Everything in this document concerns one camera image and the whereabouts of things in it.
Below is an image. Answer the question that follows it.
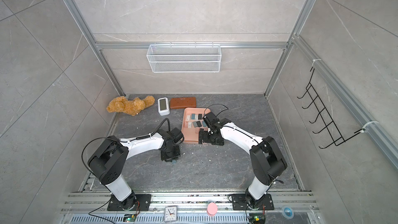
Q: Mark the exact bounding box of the pink storage tray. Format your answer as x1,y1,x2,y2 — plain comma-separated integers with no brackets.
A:
181,108,210,144

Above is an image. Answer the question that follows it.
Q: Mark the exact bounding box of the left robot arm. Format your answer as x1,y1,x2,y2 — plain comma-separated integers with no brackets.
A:
83,118,184,211

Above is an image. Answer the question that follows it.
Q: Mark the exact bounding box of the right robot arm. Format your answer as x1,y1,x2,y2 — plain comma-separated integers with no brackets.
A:
199,112,288,210

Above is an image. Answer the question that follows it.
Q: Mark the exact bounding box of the white digital clock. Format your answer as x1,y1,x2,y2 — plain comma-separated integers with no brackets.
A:
158,97,170,116

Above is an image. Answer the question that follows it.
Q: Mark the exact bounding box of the brown leather case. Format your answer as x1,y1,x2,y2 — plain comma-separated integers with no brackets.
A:
170,97,197,110

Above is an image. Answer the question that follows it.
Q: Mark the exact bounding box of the small analog clock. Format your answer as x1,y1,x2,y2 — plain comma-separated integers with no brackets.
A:
164,206,178,223

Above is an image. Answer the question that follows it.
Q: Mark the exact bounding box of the brown teddy bear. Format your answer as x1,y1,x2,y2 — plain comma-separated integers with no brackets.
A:
106,95,155,116

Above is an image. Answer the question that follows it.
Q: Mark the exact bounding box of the pink round cap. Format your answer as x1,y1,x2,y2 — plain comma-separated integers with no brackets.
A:
207,202,218,217

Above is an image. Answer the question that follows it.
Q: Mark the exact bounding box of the blue tape roll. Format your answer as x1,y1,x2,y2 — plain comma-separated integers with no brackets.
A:
282,206,294,219

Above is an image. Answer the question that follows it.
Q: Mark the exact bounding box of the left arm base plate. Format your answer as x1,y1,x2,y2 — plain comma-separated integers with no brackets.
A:
107,194,152,211

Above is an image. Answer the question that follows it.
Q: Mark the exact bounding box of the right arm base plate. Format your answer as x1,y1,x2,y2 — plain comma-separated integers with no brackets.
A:
228,193,275,211

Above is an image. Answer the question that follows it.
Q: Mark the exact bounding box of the white wire mesh basket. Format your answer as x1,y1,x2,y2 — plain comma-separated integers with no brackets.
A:
147,44,222,73

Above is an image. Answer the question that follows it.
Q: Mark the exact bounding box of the black wire hook rack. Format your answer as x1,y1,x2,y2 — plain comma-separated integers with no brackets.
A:
296,67,365,149

